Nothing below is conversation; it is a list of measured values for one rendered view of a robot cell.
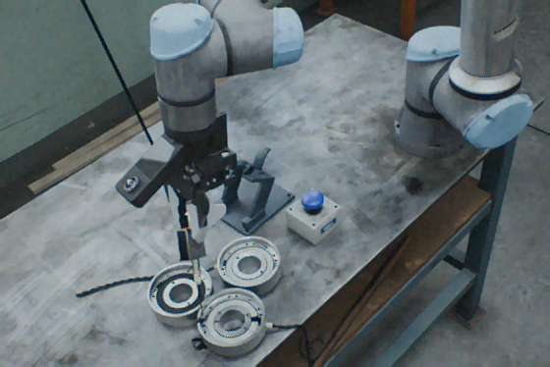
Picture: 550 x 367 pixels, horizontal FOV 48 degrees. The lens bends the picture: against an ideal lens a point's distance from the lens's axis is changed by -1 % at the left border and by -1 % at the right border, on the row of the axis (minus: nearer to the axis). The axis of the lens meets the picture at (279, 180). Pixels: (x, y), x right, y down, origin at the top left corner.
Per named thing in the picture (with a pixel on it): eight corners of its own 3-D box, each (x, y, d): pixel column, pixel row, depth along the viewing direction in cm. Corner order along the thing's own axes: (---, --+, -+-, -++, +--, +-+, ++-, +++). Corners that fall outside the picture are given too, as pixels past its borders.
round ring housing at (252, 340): (195, 358, 94) (191, 344, 91) (208, 301, 101) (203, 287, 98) (263, 362, 92) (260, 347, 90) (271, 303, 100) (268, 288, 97)
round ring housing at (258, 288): (286, 252, 107) (284, 236, 104) (278, 302, 100) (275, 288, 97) (227, 249, 109) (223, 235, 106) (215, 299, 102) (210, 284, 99)
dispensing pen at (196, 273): (187, 316, 94) (172, 207, 94) (202, 308, 98) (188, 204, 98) (197, 316, 93) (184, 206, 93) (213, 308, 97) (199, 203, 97)
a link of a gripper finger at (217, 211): (235, 235, 96) (228, 187, 91) (204, 254, 93) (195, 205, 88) (222, 227, 98) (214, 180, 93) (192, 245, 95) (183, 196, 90)
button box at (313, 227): (315, 246, 108) (314, 228, 104) (287, 227, 112) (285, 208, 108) (346, 220, 111) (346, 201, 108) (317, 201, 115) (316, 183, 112)
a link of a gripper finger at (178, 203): (210, 218, 100) (211, 178, 93) (181, 235, 96) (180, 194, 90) (198, 207, 101) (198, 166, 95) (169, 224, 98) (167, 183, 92)
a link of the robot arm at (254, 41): (276, -16, 85) (199, -4, 81) (310, 20, 77) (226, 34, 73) (275, 36, 90) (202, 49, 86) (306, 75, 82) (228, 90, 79)
